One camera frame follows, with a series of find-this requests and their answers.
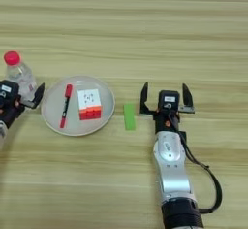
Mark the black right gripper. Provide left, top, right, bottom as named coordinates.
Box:
left=139, top=82, right=196, bottom=135

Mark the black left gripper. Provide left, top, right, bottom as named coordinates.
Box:
left=0, top=82, right=46, bottom=129

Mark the round beige plate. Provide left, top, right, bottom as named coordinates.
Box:
left=41, top=75, right=116, bottom=137

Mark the clear bottle with red cap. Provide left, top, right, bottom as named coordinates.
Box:
left=3, top=50, right=38, bottom=102

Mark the red and black marker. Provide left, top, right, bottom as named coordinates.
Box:
left=59, top=83, right=74, bottom=129

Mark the green block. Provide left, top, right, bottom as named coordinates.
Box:
left=123, top=103, right=137, bottom=131

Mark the colourful puzzle cube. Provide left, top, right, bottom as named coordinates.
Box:
left=77, top=88, right=103, bottom=121

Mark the right gripper labelled black box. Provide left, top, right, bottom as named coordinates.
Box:
left=158, top=90, right=181, bottom=112

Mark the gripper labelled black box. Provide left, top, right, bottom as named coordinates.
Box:
left=0, top=80, right=21, bottom=105
left=158, top=90, right=181, bottom=112

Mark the left gripper labelled black box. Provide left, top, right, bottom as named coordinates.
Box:
left=0, top=80, right=21, bottom=105

